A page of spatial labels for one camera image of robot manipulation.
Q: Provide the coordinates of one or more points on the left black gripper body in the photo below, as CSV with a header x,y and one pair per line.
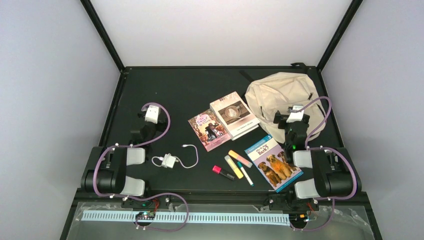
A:
x,y
161,127

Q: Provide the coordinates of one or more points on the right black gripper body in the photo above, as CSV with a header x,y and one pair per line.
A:
x,y
280,117

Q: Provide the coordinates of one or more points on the beige canvas backpack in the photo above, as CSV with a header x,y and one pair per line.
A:
x,y
276,93

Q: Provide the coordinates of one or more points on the dog bark reader book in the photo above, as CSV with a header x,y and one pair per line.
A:
x,y
270,159

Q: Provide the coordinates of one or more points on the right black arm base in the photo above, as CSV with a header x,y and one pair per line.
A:
x,y
300,211

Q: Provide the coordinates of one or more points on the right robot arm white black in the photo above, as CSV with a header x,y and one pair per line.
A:
x,y
333,173

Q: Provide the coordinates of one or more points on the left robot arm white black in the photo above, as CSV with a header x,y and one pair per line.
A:
x,y
106,173

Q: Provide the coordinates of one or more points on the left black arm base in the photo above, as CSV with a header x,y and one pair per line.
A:
x,y
157,204

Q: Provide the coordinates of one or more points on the thick white coffee book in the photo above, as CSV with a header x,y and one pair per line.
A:
x,y
235,115

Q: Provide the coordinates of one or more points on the pink illustrated picture book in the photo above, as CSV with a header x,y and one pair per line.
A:
x,y
209,130

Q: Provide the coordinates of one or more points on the orange pastel highlighter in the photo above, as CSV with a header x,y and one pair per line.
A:
x,y
240,158

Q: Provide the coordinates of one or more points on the white teal marker pen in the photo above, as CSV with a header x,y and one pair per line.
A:
x,y
245,174

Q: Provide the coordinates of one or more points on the yellow highlighter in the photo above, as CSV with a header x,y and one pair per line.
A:
x,y
234,167

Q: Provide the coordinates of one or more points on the pink black highlighter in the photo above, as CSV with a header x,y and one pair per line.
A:
x,y
220,171

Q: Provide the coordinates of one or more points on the white charger with cable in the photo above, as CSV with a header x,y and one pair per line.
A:
x,y
169,160

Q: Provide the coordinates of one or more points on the light blue slotted cable duct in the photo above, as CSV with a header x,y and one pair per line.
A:
x,y
277,219

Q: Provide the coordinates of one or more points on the black frame post left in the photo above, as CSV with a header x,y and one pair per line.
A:
x,y
102,32

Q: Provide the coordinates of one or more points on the black frame post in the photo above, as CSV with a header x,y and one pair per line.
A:
x,y
102,32
339,32

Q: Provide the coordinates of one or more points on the black frame post right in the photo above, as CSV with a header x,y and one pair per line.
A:
x,y
339,32

